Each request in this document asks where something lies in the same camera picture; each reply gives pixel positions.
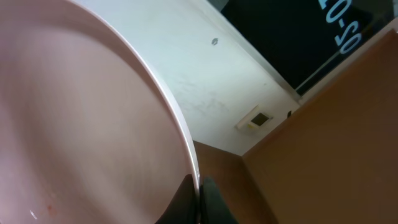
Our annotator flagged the pink plate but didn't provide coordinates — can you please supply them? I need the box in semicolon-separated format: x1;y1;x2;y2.
1;1;199;223

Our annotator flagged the wall socket plate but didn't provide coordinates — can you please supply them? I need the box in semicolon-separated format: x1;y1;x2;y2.
236;105;273;131

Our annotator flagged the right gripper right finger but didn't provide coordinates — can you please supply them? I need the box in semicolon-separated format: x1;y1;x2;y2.
200;177;238;224

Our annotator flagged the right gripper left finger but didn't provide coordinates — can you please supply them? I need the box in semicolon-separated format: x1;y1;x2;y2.
155;175;197;224

